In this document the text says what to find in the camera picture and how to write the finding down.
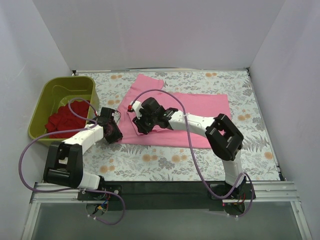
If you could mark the green plastic bin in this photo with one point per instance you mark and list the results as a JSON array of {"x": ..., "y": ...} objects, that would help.
[{"x": 56, "y": 93}]

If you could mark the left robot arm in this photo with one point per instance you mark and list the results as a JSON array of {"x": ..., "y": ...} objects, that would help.
[{"x": 64, "y": 162}]

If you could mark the red t-shirt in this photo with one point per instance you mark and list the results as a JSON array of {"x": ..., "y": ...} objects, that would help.
[{"x": 64, "y": 119}]

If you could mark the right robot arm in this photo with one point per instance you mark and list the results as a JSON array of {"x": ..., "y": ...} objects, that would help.
[{"x": 224, "y": 138}]

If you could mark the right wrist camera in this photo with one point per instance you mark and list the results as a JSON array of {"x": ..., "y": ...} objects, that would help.
[{"x": 134, "y": 107}]

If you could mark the aluminium mounting rail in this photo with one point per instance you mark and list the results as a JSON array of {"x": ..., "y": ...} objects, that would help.
[{"x": 264, "y": 191}]

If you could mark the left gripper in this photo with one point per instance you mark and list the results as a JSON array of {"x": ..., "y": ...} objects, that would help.
[{"x": 114, "y": 133}]

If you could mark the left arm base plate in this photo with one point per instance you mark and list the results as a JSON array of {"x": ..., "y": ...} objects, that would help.
[{"x": 108, "y": 191}]

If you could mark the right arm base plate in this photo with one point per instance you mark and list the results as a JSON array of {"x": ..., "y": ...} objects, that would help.
[{"x": 220, "y": 192}]

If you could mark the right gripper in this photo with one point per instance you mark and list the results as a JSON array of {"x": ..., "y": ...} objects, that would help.
[{"x": 141, "y": 122}]

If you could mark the pink t-shirt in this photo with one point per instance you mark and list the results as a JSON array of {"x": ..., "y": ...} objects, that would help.
[{"x": 197, "y": 110}]

